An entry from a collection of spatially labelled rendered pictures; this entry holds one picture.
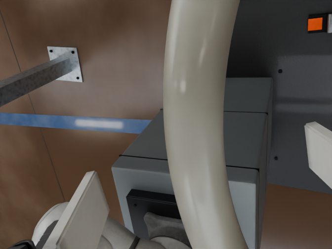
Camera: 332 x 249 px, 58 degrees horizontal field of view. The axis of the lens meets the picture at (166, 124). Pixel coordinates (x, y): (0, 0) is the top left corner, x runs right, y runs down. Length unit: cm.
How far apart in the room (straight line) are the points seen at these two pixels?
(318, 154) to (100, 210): 13
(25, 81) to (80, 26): 42
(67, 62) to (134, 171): 109
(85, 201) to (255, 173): 64
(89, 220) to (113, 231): 56
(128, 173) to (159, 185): 9
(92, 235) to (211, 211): 6
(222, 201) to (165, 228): 66
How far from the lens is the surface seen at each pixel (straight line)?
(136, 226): 91
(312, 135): 19
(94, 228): 18
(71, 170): 227
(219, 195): 16
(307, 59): 143
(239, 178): 76
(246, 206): 79
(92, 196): 18
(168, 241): 79
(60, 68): 176
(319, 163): 19
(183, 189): 15
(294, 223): 191
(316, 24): 138
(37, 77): 164
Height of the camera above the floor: 139
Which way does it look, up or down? 56 degrees down
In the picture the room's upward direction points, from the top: 142 degrees counter-clockwise
